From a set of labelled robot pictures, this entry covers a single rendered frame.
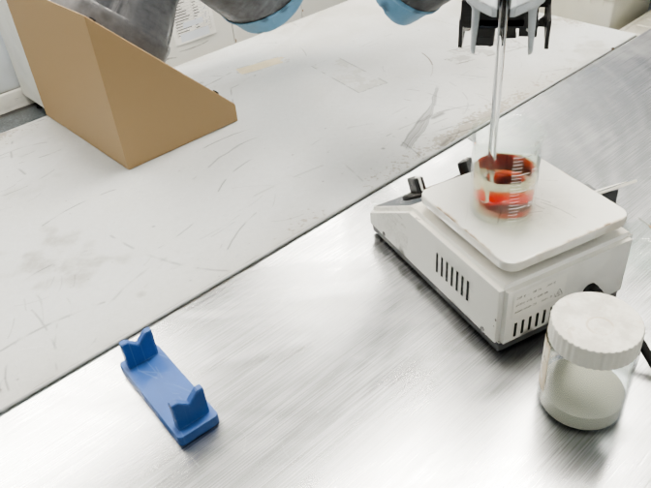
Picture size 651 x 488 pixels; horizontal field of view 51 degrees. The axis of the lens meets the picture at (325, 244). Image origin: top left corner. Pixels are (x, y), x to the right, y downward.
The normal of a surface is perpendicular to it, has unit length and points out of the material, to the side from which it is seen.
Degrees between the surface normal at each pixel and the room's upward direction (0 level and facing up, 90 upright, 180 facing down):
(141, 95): 90
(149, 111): 90
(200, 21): 88
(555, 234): 0
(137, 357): 90
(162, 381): 0
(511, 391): 0
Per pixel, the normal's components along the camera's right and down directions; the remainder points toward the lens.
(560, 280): 0.45, 0.51
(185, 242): -0.07, -0.80
